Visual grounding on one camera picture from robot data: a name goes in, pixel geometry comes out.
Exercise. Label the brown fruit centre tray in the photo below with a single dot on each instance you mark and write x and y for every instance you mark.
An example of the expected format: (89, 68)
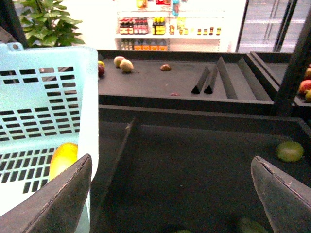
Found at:
(165, 67)

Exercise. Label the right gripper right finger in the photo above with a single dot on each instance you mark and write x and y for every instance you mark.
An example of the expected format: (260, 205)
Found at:
(286, 201)

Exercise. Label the brown kiwi front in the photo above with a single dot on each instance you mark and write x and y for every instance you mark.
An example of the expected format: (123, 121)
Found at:
(126, 65)

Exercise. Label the white shelf with bottles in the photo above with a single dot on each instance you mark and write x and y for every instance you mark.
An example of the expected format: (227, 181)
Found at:
(163, 25)

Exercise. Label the yellow mango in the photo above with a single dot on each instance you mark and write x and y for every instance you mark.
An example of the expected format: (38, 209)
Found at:
(64, 156)

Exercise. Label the brown kiwi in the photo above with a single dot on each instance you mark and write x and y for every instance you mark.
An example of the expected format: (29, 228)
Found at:
(126, 65)
(118, 60)

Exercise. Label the black fruit display tray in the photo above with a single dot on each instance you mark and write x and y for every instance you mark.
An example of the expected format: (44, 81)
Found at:
(167, 170)

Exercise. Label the green lime on tray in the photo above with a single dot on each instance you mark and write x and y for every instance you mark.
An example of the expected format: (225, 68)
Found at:
(290, 151)

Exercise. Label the brown kiwi back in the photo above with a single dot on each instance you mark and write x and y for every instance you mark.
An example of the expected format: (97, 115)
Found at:
(118, 60)

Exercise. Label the red mango far right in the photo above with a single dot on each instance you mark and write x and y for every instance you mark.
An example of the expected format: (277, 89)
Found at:
(304, 87)

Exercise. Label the black triangular divider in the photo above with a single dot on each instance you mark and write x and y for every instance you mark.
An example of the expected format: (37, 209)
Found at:
(200, 83)
(210, 82)

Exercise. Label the green potted plant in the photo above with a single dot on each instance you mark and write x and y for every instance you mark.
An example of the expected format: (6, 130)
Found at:
(47, 23)

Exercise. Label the upper black display tray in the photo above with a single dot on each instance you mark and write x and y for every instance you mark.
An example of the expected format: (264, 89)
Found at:
(241, 86)

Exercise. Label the black triangular divider left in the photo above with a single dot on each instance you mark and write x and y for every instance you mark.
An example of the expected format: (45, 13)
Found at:
(200, 83)

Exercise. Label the black triangular divider right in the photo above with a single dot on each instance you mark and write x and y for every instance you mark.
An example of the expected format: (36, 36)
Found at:
(210, 82)

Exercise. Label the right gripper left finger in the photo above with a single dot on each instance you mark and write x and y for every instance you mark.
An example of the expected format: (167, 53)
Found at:
(56, 207)

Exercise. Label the light blue plastic basket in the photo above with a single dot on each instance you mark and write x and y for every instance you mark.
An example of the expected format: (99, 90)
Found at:
(48, 96)

